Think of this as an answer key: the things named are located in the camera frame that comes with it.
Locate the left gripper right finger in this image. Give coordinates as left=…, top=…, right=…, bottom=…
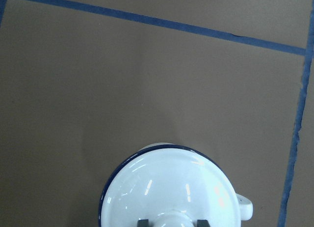
left=197, top=220, right=209, bottom=227

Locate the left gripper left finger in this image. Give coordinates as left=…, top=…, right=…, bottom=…
left=137, top=219, right=149, bottom=227

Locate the white enamel cup lid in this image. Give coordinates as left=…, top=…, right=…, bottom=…
left=98, top=143, right=253, bottom=227

